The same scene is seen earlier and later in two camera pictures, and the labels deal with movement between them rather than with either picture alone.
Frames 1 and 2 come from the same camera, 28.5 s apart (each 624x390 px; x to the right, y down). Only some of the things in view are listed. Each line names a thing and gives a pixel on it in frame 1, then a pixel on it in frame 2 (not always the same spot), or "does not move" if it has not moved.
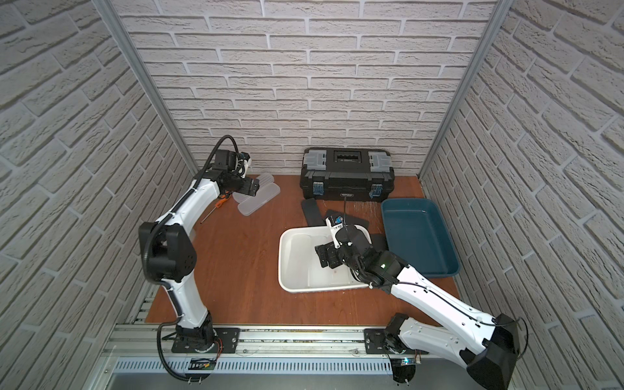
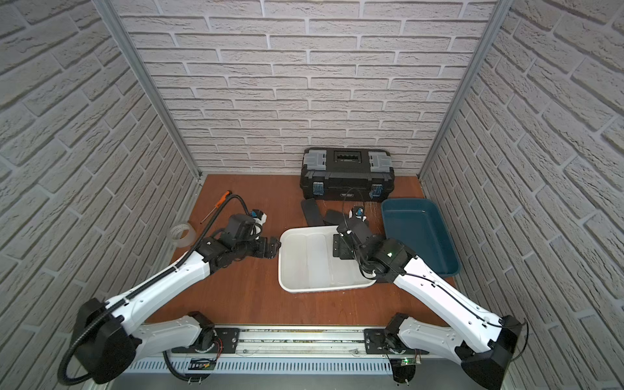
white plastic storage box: x=299 y=267 does not move
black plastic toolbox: x=347 y=175 does not move
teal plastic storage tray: x=416 y=231 does not move
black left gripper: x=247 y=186 -> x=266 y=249
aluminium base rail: x=147 y=349 does not move
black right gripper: x=327 y=251 -> x=339 y=249
